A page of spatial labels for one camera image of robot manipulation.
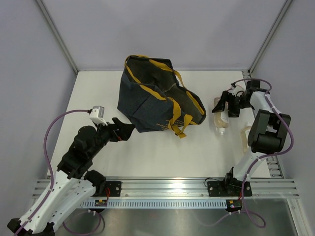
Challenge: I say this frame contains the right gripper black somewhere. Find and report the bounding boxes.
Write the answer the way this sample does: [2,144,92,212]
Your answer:
[212,90,252,118]

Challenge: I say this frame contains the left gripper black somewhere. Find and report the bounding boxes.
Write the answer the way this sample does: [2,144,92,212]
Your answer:
[88,118,135,159]

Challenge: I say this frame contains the dark canvas bag yellow handles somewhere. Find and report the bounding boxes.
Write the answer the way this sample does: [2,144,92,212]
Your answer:
[117,55,206,138]

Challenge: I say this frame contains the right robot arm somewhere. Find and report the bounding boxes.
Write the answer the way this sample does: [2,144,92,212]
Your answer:
[205,79,293,197]

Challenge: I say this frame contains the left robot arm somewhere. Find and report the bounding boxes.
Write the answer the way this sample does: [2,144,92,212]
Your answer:
[7,118,135,236]

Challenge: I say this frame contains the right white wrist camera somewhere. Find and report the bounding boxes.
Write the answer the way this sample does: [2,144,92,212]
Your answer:
[227,85,245,97]

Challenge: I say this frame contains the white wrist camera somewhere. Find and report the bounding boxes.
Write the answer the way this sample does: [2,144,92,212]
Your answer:
[89,106,108,126]
[227,85,245,97]

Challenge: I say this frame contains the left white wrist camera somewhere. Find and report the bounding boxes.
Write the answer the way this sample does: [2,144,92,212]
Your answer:
[89,106,108,126]

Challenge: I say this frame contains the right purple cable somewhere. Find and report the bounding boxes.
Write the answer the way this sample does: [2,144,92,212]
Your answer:
[231,78,295,229]

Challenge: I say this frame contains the purple cable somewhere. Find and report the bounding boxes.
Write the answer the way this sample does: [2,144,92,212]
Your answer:
[12,109,106,236]
[231,78,295,229]

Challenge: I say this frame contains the aluminium mounting rail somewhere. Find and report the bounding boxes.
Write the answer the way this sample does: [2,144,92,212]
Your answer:
[31,177,300,200]

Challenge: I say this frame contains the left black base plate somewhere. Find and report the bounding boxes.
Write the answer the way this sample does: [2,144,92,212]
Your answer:
[93,181,122,197]

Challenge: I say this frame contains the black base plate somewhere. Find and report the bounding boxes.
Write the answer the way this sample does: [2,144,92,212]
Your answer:
[206,180,242,197]
[93,181,122,197]

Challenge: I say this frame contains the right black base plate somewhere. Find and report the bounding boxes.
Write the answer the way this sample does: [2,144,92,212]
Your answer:
[206,180,242,197]

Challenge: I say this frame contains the slotted cable duct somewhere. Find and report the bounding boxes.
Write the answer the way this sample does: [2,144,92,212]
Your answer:
[79,199,227,209]

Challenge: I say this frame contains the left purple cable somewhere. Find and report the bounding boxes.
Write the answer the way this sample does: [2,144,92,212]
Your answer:
[12,109,106,236]

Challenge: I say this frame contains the left aluminium frame post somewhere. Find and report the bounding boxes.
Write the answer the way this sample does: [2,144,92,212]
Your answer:
[34,0,79,75]

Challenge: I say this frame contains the aluminium frame post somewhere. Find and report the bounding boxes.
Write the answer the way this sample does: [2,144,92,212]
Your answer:
[248,0,294,76]
[34,0,79,75]

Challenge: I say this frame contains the right aluminium frame post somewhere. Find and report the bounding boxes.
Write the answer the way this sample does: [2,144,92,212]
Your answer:
[248,0,294,76]

